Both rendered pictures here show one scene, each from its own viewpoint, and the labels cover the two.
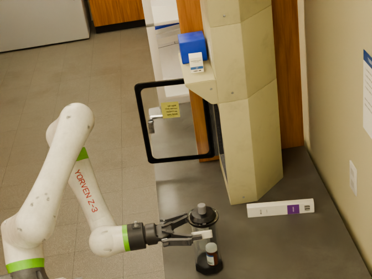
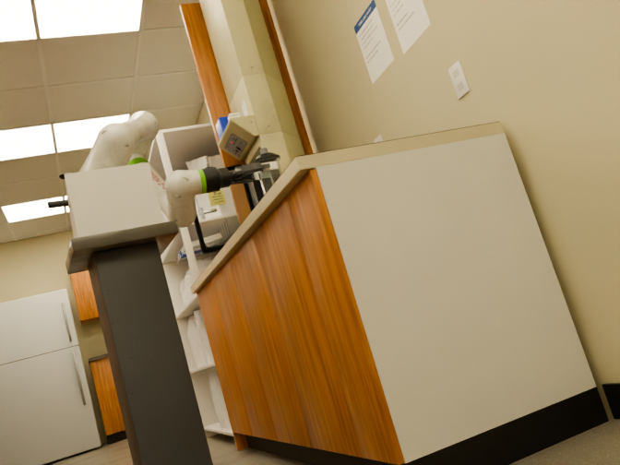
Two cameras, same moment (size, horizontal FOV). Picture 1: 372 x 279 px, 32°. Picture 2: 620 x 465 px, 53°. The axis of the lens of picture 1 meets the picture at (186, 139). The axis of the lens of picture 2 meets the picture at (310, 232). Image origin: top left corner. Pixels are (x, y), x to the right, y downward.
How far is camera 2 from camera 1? 2.21 m
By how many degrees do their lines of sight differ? 44
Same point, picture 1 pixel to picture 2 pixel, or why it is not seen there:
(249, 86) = (280, 123)
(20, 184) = not seen: outside the picture
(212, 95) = (253, 127)
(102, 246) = (180, 175)
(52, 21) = (60, 432)
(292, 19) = (301, 127)
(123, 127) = not seen: hidden behind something
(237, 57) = (267, 98)
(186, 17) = not seen: hidden behind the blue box
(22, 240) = (106, 144)
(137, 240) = (211, 172)
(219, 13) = (247, 65)
